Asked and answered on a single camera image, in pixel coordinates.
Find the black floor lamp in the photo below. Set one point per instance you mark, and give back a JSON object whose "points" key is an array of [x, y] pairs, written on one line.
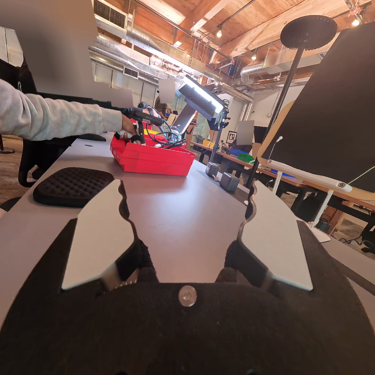
{"points": [[307, 29]]}

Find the red plastic bin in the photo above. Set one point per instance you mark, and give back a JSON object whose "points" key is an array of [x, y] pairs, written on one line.
{"points": [[152, 161]]}

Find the blue plastic bin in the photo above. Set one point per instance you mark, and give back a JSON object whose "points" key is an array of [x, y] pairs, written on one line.
{"points": [[282, 172], [238, 151]]}

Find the green plastic bin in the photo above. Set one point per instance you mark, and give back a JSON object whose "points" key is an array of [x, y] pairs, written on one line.
{"points": [[245, 157]]}

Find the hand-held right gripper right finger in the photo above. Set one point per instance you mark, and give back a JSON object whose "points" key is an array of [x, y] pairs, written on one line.
{"points": [[275, 240]]}

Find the printed marker tag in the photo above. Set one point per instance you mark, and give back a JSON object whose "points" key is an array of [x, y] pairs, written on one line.
{"points": [[232, 136]]}

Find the silver air duct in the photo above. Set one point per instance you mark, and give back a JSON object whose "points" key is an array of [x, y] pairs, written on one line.
{"points": [[140, 38]]}

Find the studio light on stand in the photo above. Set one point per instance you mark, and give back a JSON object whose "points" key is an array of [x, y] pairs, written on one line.
{"points": [[199, 99]]}

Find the grey power adapter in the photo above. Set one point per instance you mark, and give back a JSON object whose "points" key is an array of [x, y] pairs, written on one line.
{"points": [[211, 169], [229, 181]]}

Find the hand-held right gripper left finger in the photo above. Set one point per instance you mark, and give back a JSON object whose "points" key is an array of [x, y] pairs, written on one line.
{"points": [[99, 234]]}

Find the black wrist rest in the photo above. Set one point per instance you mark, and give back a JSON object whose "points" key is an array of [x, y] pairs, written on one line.
{"points": [[73, 187]]}

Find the yellow plastic bin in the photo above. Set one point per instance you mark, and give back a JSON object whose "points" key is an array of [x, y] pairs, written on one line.
{"points": [[151, 131]]}

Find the person's left forearm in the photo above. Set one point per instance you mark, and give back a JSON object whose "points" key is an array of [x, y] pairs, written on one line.
{"points": [[52, 117]]}

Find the person's left hand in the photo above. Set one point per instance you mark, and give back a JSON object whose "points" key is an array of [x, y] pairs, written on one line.
{"points": [[128, 127]]}

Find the black board on white stand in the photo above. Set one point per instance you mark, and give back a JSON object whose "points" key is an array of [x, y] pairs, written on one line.
{"points": [[328, 117], [186, 120]]}

